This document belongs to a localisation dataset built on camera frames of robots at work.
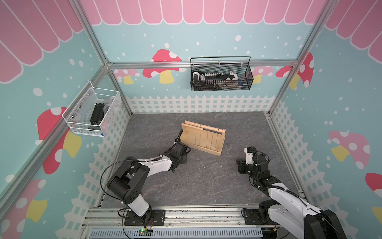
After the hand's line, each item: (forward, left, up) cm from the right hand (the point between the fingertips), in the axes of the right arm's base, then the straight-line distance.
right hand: (236, 160), depth 88 cm
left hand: (+5, +34, -5) cm, 34 cm away
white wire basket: (+12, +73, +30) cm, 80 cm away
